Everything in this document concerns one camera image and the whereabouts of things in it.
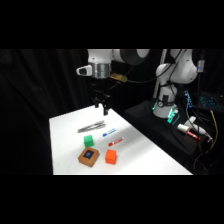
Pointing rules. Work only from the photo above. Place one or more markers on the orange cube block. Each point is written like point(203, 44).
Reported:
point(111, 156)

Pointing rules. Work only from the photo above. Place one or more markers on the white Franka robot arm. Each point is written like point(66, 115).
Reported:
point(166, 75)

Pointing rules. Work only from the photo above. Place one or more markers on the backlit keyboard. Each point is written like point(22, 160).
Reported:
point(210, 101)

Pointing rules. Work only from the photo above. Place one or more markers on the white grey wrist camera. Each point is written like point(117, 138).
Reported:
point(84, 70)

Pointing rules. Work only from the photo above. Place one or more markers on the wooden box with blue top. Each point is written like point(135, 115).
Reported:
point(88, 157)

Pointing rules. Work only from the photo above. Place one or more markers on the green cube block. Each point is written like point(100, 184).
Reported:
point(88, 140)

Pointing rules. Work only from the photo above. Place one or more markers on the red white marker pen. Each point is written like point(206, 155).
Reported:
point(115, 141)

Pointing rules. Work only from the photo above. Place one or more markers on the black robot stand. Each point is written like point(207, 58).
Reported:
point(160, 128)

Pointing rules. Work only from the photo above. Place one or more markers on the metal tongs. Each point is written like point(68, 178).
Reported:
point(91, 127)

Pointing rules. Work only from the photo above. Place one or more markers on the blue white marker pen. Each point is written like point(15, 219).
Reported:
point(109, 132)

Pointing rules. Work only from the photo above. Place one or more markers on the white roll with red tool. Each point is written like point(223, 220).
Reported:
point(188, 130)

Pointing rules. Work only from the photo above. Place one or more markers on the green lit control box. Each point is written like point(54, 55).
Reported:
point(173, 115)

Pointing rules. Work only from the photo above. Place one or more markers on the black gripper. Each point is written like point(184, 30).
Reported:
point(100, 87)

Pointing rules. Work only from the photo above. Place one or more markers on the black curtain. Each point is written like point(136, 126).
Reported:
point(36, 100)

